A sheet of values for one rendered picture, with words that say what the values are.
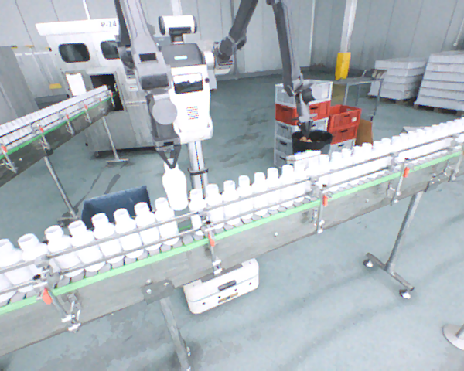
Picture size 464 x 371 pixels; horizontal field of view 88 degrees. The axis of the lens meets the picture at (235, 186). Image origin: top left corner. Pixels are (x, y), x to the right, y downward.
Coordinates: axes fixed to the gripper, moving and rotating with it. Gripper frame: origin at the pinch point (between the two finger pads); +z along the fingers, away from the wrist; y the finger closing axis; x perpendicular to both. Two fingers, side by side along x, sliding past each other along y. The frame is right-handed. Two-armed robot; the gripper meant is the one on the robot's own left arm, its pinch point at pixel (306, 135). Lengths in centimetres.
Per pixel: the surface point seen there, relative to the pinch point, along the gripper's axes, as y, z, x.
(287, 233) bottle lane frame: -26.4, 36.1, -13.1
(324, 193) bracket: -15.2, 20.4, -25.2
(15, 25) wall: -369, -557, 1053
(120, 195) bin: -89, 11, 43
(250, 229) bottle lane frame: -43, 28, -16
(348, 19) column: 699, -317, 599
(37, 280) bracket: -105, 18, -26
